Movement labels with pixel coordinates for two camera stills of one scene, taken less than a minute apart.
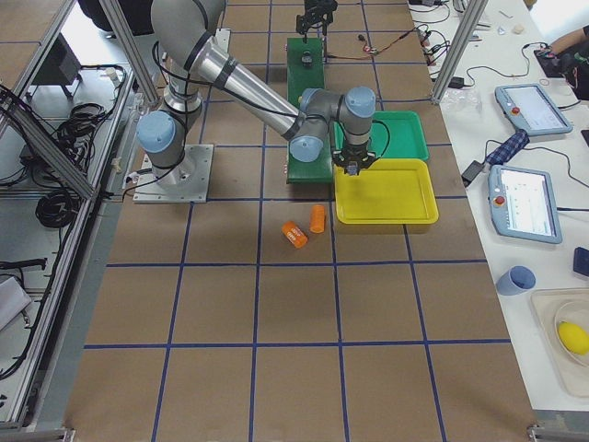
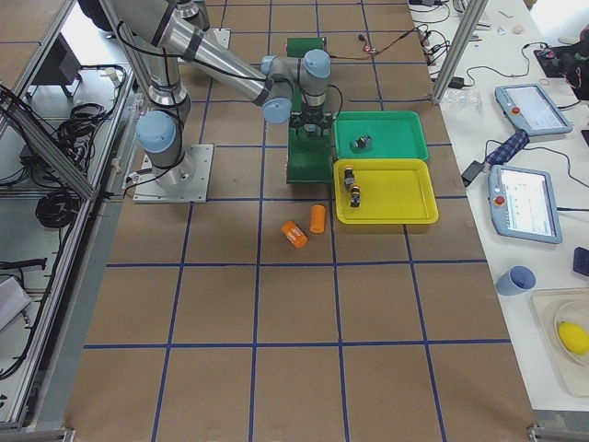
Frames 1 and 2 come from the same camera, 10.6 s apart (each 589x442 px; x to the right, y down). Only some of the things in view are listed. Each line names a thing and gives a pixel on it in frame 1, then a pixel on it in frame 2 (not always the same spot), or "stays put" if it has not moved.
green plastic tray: x=394 y=135 stays put
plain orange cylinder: x=317 y=223 stays put
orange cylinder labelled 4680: x=294 y=234 stays put
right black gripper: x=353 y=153 -> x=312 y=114
